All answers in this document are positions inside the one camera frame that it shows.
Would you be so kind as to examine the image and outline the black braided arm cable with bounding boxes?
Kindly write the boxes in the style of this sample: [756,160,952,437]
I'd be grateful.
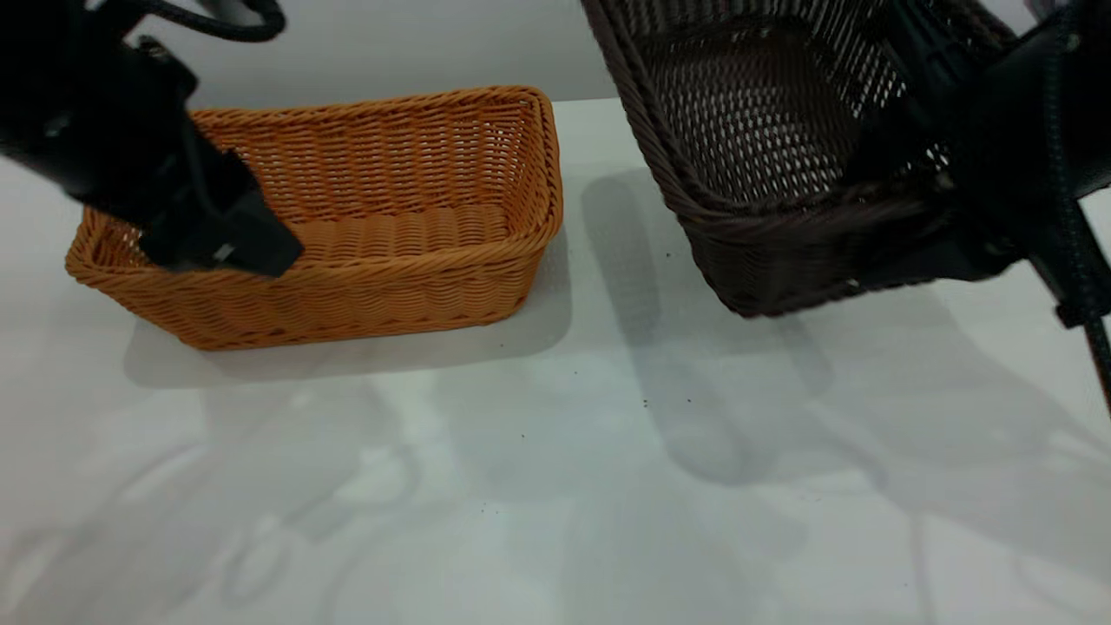
[130,0,287,43]
[1037,26,1111,414]

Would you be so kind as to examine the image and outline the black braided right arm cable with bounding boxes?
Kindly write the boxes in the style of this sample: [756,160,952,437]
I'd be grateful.
[1037,26,1111,414]

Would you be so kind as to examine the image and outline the orange woven wicker basket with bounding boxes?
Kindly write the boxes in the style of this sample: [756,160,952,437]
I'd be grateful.
[66,85,564,352]

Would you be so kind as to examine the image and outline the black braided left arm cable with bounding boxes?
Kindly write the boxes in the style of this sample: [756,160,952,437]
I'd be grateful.
[130,0,287,43]

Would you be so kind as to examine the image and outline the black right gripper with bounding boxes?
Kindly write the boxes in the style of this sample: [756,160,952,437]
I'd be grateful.
[853,0,1081,290]

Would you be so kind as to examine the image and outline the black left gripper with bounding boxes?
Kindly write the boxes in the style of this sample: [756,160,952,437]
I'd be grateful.
[122,109,306,280]

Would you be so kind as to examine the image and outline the dark brown woven wicker basket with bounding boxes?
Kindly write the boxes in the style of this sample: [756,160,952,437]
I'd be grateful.
[580,0,1021,319]

